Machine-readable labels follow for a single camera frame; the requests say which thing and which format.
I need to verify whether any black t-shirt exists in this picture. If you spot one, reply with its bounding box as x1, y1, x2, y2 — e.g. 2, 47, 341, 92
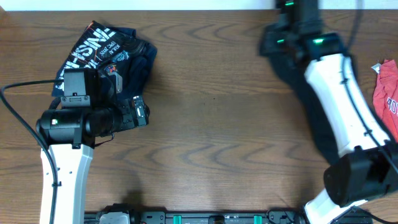
259, 23, 343, 166

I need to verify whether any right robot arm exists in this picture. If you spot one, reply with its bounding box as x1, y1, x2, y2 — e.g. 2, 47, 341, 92
276, 1, 397, 223

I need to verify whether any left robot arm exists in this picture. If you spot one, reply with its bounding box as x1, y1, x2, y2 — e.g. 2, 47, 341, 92
36, 68, 150, 223

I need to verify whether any navy printed folded t-shirt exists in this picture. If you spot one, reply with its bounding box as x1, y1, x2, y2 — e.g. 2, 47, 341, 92
56, 21, 157, 100

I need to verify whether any red t-shirt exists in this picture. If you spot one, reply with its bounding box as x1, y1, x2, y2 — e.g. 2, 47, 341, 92
373, 60, 397, 141

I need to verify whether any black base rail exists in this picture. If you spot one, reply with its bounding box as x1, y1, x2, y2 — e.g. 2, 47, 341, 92
83, 203, 374, 224

